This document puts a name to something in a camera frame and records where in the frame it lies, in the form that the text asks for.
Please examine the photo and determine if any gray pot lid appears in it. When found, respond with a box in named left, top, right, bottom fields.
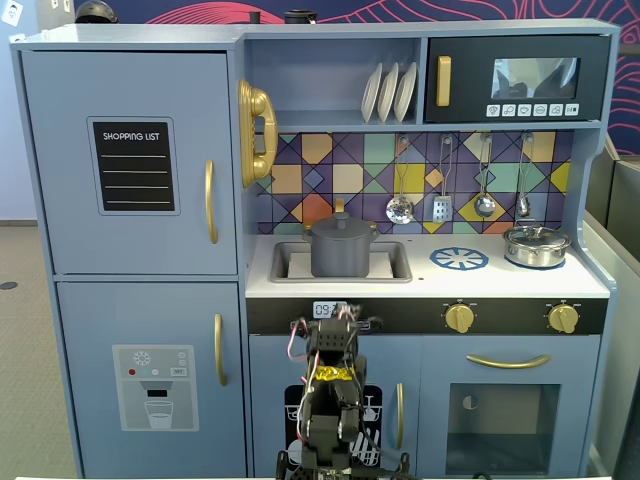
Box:
left=310, top=211, right=373, bottom=242

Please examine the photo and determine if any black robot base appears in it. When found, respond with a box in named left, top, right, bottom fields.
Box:
left=276, top=447, right=412, bottom=480

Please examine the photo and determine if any shiny steel pot lid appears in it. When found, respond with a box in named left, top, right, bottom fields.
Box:
left=503, top=224, right=571, bottom=247

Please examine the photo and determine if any gray toy pot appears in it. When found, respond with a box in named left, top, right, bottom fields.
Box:
left=302, top=225, right=380, bottom=279

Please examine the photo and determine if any digital clock display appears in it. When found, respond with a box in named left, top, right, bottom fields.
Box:
left=312, top=300, right=349, bottom=320

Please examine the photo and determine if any gray sink basin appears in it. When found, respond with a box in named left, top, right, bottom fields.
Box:
left=269, top=240, right=414, bottom=285

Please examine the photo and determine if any silver skimmer spoon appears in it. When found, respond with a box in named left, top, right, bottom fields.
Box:
left=385, top=134, right=417, bottom=226

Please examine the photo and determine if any silver slotted spatula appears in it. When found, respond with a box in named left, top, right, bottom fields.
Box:
left=431, top=134, right=456, bottom=225

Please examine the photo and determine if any blue dishwasher door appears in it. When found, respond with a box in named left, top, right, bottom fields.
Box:
left=248, top=334, right=423, bottom=479

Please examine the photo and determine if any gold toy telephone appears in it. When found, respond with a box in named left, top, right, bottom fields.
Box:
left=237, top=78, right=280, bottom=190

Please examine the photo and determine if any white toy plate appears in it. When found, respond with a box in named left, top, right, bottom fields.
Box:
left=360, top=61, right=385, bottom=125
left=376, top=61, right=401, bottom=124
left=392, top=61, right=419, bottom=124

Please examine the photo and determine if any gold stove knob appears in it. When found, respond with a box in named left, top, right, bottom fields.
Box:
left=443, top=302, right=477, bottom=335
left=546, top=302, right=582, bottom=335

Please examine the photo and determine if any silver ladle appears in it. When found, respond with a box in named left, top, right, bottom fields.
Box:
left=472, top=133, right=498, bottom=219

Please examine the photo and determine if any blue oven door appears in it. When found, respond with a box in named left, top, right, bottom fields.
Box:
left=420, top=334, right=602, bottom=478

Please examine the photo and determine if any black dishwasher decal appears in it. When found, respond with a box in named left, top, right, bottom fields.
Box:
left=283, top=383, right=384, bottom=469

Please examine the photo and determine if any black shopping list board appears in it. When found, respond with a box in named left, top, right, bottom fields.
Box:
left=86, top=116, right=182, bottom=217

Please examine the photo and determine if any silver small spoon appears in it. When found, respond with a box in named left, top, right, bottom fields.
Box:
left=515, top=132, right=535, bottom=219

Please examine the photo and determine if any black microwave door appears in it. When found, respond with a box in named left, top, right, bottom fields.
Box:
left=423, top=34, right=613, bottom=125

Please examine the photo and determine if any gray ice dispenser decal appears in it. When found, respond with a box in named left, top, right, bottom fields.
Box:
left=111, top=343, right=201, bottom=433

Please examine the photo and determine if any blue freezer door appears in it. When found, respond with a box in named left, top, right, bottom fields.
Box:
left=55, top=280, right=249, bottom=479

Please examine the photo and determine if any blue toy kitchen unit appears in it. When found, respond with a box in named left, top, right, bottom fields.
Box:
left=9, top=18, right=621, bottom=479

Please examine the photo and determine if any blue fridge door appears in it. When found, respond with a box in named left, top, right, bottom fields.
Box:
left=20, top=49, right=239, bottom=276

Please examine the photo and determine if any gray cabinet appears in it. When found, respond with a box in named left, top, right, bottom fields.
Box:
left=581, top=133, right=640, bottom=480

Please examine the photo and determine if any black helmet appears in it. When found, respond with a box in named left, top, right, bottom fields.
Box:
left=74, top=0, right=120, bottom=25

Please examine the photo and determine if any red white servo cable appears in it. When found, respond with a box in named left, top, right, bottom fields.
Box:
left=286, top=318, right=314, bottom=361

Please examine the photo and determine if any gold fridge door handle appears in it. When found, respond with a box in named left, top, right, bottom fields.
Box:
left=204, top=159, right=220, bottom=246

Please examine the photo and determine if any gold freezer door handle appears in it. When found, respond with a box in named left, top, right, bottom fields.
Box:
left=213, top=313, right=229, bottom=388

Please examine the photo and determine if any gold dishwasher door handle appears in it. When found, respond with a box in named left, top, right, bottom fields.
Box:
left=394, top=382, right=406, bottom=451

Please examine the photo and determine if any gold microwave handle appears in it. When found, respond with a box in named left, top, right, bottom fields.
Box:
left=435, top=55, right=453, bottom=108

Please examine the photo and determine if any gold oven door handle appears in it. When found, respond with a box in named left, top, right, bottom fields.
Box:
left=465, top=352, right=553, bottom=371

